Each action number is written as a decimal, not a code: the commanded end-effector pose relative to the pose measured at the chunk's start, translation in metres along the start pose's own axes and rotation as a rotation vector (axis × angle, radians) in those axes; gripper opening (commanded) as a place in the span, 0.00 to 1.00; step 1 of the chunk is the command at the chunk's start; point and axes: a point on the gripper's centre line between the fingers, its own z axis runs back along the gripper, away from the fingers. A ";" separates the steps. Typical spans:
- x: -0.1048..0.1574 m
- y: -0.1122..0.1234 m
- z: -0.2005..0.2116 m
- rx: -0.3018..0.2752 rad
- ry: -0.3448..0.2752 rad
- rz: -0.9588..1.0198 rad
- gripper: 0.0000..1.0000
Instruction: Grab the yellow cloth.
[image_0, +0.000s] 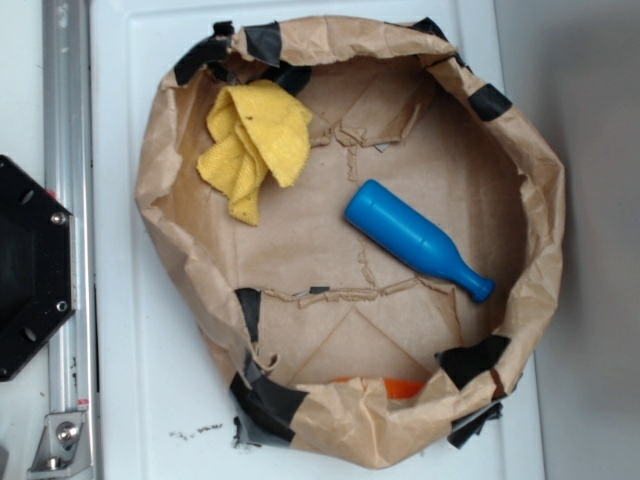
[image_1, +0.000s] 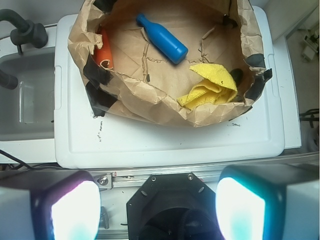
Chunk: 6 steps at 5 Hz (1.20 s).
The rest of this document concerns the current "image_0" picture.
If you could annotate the yellow cloth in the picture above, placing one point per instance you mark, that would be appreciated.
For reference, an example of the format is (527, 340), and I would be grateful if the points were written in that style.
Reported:
(258, 129)

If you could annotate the brown paper bag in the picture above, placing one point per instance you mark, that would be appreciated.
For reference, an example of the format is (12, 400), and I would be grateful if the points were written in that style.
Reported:
(304, 297)

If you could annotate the blue plastic bottle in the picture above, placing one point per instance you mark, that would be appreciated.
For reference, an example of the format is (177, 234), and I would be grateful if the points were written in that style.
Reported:
(412, 238)

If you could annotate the orange object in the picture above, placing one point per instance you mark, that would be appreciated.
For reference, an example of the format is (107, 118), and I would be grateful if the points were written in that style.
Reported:
(394, 388)

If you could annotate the white tray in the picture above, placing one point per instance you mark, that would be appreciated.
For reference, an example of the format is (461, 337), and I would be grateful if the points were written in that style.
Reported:
(166, 412)

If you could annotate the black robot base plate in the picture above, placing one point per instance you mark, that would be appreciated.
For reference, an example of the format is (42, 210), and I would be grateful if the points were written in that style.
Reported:
(36, 268)

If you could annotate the aluminium extrusion rail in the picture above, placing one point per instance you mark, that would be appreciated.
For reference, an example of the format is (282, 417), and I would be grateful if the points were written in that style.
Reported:
(73, 357)

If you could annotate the metal corner bracket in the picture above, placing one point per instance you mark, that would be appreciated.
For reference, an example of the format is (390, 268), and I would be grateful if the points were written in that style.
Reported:
(63, 450)

